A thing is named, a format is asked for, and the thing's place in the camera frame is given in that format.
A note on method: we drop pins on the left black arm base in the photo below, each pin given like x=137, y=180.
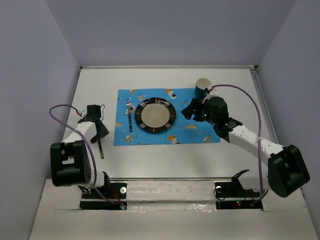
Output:
x=112, y=197

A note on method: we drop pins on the silver fork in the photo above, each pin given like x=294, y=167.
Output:
x=129, y=113

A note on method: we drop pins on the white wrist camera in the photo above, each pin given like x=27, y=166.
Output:
x=83, y=114
x=211, y=92

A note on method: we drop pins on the black rimmed cream plate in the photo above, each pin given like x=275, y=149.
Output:
x=155, y=115

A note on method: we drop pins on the silver knife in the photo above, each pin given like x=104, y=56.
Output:
x=100, y=149

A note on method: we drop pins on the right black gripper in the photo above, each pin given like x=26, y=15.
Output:
x=188, y=111

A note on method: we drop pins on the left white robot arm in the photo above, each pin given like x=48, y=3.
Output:
x=72, y=161

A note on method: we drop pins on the blue space-print cloth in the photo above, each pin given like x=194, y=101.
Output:
x=182, y=132

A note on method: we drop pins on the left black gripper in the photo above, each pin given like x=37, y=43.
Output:
x=103, y=132

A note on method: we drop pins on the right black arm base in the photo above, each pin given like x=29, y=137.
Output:
x=230, y=195

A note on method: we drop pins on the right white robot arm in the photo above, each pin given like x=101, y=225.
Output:
x=281, y=169

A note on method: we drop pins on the teal cup cream inside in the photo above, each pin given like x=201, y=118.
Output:
x=201, y=87

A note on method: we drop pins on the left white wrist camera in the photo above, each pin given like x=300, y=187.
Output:
x=83, y=114

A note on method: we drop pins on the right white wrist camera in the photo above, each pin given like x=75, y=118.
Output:
x=211, y=92

